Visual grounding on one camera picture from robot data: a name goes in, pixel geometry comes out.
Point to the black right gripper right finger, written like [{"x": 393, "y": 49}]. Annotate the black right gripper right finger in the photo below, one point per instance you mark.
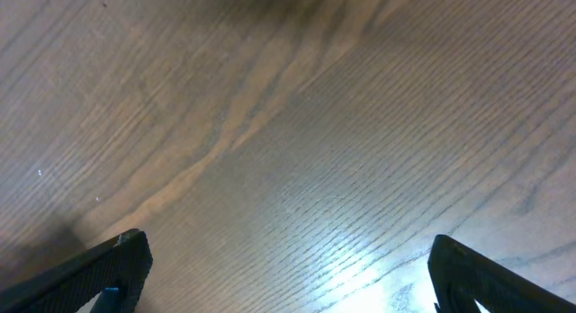
[{"x": 465, "y": 281}]

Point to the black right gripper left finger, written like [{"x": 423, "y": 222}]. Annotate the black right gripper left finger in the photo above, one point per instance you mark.
[{"x": 113, "y": 273}]

